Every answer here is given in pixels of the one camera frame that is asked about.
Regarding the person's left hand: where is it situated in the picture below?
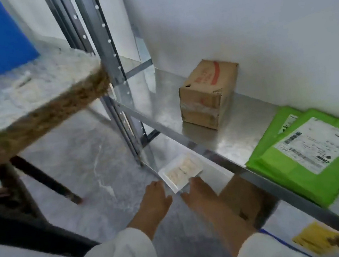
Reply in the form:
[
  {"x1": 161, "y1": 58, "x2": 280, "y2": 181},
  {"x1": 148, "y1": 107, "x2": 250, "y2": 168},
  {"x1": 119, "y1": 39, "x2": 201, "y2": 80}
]
[{"x1": 133, "y1": 178, "x2": 177, "y2": 232}]

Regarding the person's right hand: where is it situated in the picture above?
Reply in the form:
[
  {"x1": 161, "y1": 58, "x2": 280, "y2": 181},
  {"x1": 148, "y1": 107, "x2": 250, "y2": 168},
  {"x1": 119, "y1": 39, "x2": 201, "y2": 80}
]
[{"x1": 178, "y1": 172, "x2": 234, "y2": 226}]

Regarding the clear bagged parcel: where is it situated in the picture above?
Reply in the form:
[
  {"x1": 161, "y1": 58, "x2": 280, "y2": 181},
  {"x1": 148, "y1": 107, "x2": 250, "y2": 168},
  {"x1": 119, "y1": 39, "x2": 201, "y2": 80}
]
[{"x1": 155, "y1": 150, "x2": 207, "y2": 197}]

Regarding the white mailer yellow label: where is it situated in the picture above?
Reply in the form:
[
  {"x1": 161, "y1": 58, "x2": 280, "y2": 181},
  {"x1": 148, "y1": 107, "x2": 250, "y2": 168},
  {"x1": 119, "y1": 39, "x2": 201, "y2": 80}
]
[{"x1": 256, "y1": 193, "x2": 339, "y2": 257}]

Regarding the small brown box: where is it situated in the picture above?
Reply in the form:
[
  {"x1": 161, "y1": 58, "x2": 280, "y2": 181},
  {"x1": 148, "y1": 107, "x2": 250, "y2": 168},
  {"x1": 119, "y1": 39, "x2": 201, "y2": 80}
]
[{"x1": 173, "y1": 54, "x2": 249, "y2": 135}]

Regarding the grey metal shelf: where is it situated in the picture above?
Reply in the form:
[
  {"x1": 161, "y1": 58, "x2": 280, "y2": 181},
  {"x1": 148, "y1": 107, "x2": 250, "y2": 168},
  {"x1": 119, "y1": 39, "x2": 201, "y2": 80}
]
[{"x1": 42, "y1": 0, "x2": 339, "y2": 257}]

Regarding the person's right forearm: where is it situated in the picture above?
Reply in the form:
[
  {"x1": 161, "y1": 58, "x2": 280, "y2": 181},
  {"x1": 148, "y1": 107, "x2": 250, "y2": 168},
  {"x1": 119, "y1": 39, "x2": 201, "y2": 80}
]
[{"x1": 201, "y1": 196, "x2": 318, "y2": 257}]

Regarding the black metal table frame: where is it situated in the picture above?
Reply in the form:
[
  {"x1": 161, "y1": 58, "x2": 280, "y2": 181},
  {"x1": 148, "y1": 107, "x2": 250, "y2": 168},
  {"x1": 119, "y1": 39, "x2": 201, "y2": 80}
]
[{"x1": 0, "y1": 145, "x2": 102, "y2": 257}]

